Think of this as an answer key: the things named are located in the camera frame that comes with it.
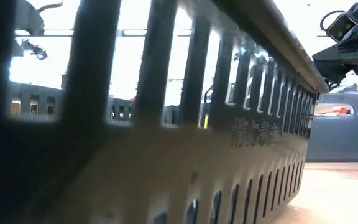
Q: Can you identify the grey translucent plastic bin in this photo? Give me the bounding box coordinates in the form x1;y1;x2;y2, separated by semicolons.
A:
305;93;358;163

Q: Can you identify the small red orange object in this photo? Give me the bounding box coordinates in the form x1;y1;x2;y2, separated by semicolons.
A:
323;106;349;116

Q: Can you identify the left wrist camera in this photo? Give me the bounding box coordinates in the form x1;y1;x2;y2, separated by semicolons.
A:
13;0;45;35

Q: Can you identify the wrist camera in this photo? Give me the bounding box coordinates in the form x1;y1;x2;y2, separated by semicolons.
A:
325;13;356;43
13;0;45;35

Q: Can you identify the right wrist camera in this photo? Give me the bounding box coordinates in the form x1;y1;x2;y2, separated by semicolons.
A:
325;13;356;43

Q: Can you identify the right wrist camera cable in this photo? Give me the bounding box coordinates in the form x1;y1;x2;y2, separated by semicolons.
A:
319;9;346;32

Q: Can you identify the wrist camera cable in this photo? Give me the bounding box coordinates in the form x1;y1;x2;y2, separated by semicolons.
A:
38;1;64;14
319;9;346;32

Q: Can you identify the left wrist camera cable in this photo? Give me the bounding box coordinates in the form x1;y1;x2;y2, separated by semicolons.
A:
38;1;64;14

